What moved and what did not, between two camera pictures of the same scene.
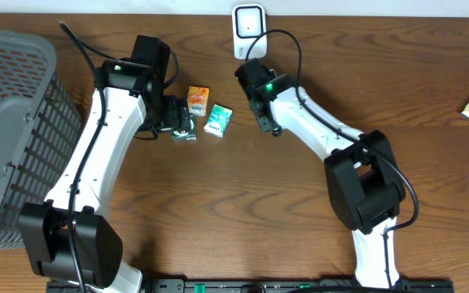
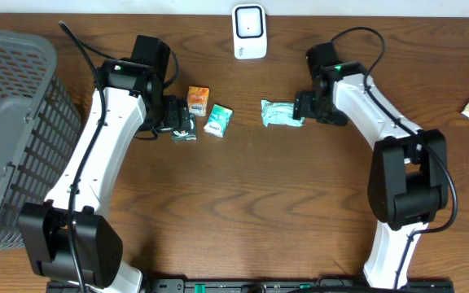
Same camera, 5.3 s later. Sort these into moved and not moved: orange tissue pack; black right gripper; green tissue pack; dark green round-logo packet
Moved: black right gripper
Not moved: green tissue pack; dark green round-logo packet; orange tissue pack
